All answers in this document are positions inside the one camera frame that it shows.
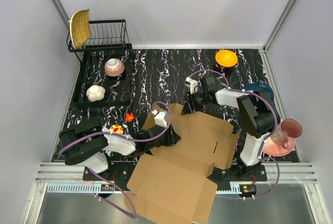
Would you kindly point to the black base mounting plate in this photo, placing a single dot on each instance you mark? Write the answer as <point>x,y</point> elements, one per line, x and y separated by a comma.
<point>121,171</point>

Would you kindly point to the black marble pattern mat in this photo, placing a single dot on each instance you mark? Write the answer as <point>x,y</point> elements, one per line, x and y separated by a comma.
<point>159,76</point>

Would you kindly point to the red patterned bowl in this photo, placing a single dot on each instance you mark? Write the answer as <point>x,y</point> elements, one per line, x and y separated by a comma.
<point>114,67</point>

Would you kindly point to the dark blue bowl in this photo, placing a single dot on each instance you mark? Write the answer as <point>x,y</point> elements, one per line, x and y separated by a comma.
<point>260,85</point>

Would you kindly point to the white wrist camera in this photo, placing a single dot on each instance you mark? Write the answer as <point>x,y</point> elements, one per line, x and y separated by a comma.
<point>192,85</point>
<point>161,117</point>

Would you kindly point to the pink glass cup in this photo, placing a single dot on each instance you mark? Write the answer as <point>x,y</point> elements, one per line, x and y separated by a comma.
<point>286,133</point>

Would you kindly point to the yellow woven plate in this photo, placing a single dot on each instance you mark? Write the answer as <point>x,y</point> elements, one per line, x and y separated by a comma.
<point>79,28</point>

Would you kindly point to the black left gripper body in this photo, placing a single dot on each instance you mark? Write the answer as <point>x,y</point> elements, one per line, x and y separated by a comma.
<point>166,140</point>

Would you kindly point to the pink plate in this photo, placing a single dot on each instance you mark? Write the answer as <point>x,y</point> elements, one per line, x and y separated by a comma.
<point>279,146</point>

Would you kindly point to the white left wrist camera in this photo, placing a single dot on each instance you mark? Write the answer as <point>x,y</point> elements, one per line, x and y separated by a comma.
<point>161,117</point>

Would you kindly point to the red orange leaf toy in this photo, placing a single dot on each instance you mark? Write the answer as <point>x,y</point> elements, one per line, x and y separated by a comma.
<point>129,117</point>

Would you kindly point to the yellow red flower toy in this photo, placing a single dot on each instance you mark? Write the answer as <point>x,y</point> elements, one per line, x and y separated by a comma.
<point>117,129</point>

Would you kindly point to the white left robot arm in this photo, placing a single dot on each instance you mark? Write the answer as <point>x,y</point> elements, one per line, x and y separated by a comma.
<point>85,144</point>

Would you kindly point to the aluminium frame rail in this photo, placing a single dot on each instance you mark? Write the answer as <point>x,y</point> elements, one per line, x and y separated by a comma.
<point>289,173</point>

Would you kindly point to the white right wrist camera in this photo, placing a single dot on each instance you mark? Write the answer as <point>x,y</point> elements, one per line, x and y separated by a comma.
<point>192,85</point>

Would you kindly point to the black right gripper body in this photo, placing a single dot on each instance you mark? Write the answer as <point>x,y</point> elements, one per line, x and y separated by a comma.
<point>198,100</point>

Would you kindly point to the left controller box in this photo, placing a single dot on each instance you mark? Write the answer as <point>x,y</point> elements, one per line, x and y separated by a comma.
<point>106,187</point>

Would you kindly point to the brown cardboard box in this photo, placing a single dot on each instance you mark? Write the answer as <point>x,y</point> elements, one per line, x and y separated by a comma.
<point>171,184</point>

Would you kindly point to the controller box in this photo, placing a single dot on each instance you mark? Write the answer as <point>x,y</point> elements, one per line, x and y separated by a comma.
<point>248,189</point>
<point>106,187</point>

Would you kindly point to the orange bowl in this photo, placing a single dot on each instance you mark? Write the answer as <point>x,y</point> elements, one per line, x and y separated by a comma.
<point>226,58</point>

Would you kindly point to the white flower-shaped bowl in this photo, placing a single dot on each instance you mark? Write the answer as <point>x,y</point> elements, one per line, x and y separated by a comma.
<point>95,93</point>

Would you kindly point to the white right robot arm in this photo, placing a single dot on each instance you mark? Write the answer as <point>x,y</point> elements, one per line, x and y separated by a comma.
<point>259,116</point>

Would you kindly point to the black wire dish rack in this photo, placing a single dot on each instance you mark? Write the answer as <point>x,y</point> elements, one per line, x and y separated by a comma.
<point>109,39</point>

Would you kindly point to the right controller box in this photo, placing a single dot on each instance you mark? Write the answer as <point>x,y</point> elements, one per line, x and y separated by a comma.
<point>248,189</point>

